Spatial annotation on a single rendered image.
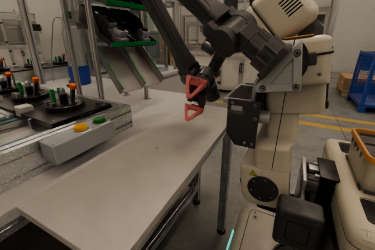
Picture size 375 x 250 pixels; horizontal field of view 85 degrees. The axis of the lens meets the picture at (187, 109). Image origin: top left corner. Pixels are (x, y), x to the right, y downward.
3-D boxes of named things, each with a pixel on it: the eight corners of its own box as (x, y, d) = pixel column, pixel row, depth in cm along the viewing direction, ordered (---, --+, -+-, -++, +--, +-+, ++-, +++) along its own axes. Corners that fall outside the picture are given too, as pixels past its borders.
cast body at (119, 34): (128, 44, 93) (130, 29, 90) (120, 46, 90) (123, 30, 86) (115, 37, 96) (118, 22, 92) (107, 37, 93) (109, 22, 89)
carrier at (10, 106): (73, 99, 97) (68, 73, 93) (14, 115, 78) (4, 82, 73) (46, 92, 109) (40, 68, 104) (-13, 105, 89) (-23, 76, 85)
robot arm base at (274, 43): (292, 49, 41) (293, 46, 51) (261, 24, 42) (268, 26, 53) (260, 80, 46) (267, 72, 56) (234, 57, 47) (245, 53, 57)
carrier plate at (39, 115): (111, 107, 86) (111, 103, 85) (52, 129, 66) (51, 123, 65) (76, 100, 97) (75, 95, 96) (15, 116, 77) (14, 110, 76)
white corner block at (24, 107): (35, 114, 79) (33, 104, 77) (22, 118, 75) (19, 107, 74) (29, 112, 81) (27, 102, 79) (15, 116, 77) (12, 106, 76)
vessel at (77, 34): (91, 65, 168) (83, 14, 155) (75, 67, 156) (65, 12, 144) (80, 63, 174) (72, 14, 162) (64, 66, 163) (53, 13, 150)
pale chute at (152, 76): (160, 82, 114) (164, 77, 111) (142, 87, 105) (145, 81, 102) (135, 44, 120) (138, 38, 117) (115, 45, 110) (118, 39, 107)
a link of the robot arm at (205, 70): (198, 66, 76) (212, 63, 73) (204, 81, 80) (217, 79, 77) (192, 76, 71) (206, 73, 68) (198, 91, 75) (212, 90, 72)
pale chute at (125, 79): (142, 88, 102) (146, 83, 99) (119, 94, 93) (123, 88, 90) (115, 46, 107) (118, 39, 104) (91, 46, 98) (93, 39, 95)
